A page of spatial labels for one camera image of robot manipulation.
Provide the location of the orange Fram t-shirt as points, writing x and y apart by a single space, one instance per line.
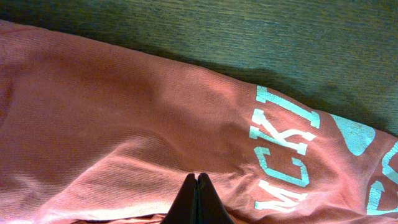
93 131

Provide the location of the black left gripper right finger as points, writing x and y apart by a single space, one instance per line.
210 209

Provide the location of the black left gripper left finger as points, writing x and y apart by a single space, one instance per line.
184 207

